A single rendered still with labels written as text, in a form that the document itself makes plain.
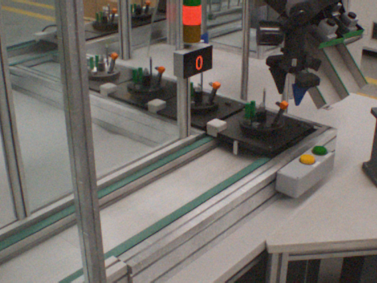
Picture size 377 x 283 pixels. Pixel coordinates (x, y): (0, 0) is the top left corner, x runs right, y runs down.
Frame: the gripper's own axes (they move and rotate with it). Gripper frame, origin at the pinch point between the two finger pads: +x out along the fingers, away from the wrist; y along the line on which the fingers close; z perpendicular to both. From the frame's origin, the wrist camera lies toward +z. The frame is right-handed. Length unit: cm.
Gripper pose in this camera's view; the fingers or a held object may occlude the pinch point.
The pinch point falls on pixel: (290, 88)
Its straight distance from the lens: 152.7
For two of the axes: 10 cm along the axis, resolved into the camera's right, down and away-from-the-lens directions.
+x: -0.2, 8.8, 4.7
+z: 9.1, -1.7, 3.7
